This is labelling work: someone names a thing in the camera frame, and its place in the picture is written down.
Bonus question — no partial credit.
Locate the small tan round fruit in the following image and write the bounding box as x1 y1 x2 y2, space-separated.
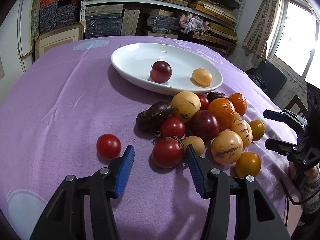
182 136 204 157

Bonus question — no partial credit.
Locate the striped yellow pepino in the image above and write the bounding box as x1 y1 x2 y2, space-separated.
210 130 244 165
230 119 253 148

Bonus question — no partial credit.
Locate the framed picture leaning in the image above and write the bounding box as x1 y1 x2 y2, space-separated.
34 20 86 61

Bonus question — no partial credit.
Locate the large red tomato with stem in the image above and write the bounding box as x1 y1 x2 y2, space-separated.
151 137 184 168

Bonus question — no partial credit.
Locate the lone red tomato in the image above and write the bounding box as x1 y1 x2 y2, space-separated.
96 134 121 160

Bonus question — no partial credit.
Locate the yellow tomato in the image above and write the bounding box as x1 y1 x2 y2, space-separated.
235 152 261 178
249 120 265 141

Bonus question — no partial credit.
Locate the window right side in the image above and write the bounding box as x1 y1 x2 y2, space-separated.
269 0 319 87

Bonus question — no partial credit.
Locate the red tomato in pile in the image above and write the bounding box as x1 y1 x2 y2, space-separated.
160 117 185 139

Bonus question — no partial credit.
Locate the stack of blue boxes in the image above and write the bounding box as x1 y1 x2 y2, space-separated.
39 0 80 34

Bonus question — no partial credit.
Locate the large yellow speckled melon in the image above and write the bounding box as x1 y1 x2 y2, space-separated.
170 91 201 122

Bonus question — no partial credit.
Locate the smaller orange mandarin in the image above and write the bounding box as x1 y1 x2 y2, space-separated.
228 93 247 116

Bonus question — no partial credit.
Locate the patterned curtain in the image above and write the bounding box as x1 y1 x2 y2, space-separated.
243 0 280 61

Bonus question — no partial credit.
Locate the pink plastic bag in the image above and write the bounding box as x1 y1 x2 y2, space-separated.
177 12 209 34

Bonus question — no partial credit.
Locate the white metal shelf unit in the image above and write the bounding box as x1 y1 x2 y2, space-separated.
80 0 249 53

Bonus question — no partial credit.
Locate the dark red plum in pile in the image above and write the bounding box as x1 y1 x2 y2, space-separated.
187 110 220 140

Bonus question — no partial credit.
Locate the striped yellow pepino upper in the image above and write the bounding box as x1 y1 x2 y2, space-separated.
230 119 253 148

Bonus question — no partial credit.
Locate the white oval plate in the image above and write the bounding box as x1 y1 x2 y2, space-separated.
111 43 223 95

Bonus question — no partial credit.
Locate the pale orange round fruit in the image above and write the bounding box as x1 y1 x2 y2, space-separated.
192 68 213 87

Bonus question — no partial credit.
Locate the purple tablecloth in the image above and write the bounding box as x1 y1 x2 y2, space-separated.
1 36 279 239

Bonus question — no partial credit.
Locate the person right hand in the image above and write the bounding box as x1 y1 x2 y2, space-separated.
289 162 319 179

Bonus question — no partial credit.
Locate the dark chair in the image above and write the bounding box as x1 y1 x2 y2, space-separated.
245 61 287 100

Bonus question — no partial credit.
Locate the dark purple fruit behind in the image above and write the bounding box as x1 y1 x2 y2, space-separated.
207 91 228 102

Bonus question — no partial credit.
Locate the striped yellow pepino lower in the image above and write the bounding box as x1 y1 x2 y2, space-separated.
210 130 244 165

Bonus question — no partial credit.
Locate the black cable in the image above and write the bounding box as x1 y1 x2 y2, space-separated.
280 178 320 221

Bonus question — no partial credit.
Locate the large orange mandarin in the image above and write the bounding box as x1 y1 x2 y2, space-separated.
208 98 235 130

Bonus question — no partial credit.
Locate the white board leaning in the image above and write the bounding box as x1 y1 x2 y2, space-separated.
17 0 33 72

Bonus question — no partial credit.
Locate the small red tomato behind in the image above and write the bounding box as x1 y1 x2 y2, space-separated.
198 95 210 111

